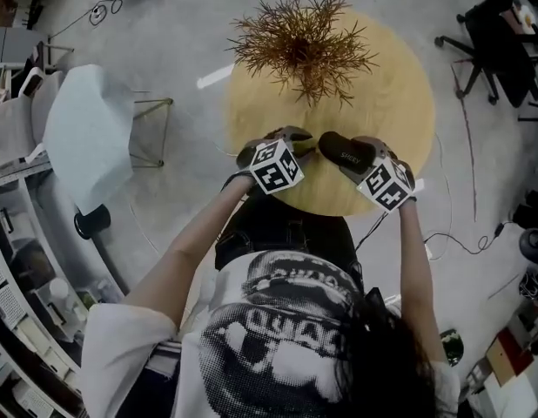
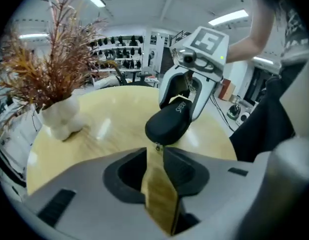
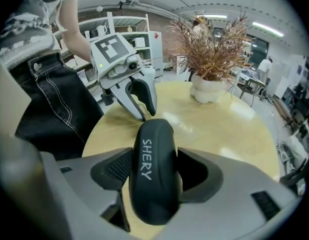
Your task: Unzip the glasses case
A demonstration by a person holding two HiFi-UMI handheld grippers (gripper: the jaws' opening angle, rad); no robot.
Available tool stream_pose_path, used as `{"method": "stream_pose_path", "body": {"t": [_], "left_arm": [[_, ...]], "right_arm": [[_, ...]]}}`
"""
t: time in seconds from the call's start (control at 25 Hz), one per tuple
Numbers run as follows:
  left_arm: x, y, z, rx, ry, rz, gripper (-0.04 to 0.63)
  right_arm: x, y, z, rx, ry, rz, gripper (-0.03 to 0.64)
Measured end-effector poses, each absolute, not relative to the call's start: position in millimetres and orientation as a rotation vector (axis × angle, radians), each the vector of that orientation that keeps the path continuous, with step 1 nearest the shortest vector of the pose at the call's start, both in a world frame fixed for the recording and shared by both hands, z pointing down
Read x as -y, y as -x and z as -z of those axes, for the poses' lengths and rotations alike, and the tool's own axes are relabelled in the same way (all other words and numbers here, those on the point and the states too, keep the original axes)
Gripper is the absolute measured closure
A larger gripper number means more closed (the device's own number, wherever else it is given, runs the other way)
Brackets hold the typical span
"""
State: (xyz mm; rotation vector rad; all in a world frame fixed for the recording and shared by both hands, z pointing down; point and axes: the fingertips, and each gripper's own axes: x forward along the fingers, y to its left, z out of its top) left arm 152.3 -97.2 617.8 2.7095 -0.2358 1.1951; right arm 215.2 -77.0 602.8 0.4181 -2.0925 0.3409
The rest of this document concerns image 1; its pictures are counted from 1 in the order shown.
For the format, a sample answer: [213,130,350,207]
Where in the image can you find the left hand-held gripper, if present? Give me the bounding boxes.
[235,125,319,196]

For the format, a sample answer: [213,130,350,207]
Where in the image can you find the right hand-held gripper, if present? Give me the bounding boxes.
[338,136,416,213]

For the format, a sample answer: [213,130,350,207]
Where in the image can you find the black pouch case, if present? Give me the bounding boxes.
[317,131,378,175]

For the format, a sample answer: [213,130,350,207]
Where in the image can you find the person's left forearm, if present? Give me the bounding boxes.
[124,172,258,335]

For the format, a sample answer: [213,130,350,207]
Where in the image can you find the person's right forearm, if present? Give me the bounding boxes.
[396,198,449,365]

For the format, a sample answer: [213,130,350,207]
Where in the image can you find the round wooden side table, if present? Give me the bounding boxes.
[223,6,437,218]

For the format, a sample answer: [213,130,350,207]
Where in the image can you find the person's black trousers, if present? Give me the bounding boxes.
[213,185,367,296]

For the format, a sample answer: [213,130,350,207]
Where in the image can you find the dried orange plant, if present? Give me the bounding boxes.
[226,0,380,111]

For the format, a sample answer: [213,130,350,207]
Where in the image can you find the black office chair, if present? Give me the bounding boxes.
[434,0,538,122]

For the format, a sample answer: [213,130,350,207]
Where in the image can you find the light blue armchair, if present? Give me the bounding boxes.
[42,64,175,216]

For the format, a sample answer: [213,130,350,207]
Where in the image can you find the black round stool base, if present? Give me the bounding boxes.
[73,203,112,240]

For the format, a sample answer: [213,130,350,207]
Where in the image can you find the person's white printed shirt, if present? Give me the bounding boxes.
[79,249,462,418]

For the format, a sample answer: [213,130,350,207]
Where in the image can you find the white chair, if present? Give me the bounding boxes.
[0,64,66,165]

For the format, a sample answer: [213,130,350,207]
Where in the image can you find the white shelving unit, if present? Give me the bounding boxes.
[0,163,131,418]

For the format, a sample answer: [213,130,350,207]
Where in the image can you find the black floor cable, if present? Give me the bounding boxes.
[422,221,506,257]

